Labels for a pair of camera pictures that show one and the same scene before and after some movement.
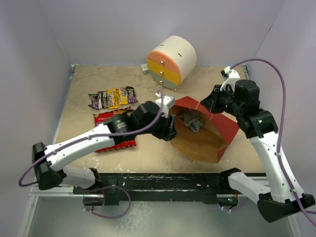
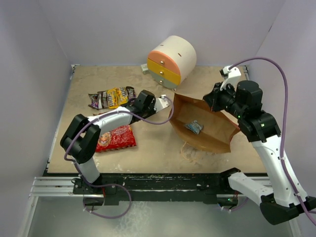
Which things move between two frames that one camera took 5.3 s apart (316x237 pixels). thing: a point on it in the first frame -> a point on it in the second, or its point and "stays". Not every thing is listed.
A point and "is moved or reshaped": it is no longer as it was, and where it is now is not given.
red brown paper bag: x=209 y=143 is moved or reshaped
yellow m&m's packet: x=113 y=98 stays
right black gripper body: x=223 y=100 stays
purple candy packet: x=94 y=98 stays
